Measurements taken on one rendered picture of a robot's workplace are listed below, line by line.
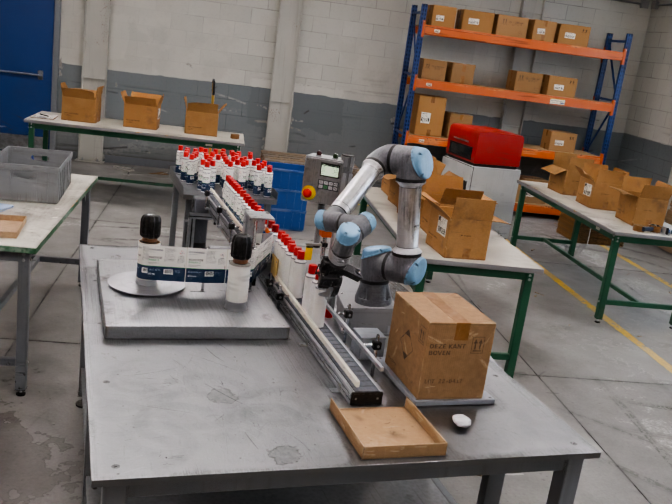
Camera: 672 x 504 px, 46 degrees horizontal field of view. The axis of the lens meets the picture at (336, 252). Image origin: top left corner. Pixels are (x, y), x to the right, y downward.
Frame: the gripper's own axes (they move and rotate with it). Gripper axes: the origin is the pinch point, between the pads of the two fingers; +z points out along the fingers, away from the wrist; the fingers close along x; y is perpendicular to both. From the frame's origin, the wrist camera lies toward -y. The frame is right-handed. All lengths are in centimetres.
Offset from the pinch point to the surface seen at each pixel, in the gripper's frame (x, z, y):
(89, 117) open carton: -513, 318, 68
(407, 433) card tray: 68, -16, -6
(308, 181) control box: -56, -7, -1
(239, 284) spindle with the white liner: -18.2, 15.0, 28.5
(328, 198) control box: -48.7, -4.9, -8.5
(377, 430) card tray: 66, -15, 2
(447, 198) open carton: -162, 89, -138
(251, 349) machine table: 11.8, 16.3, 27.5
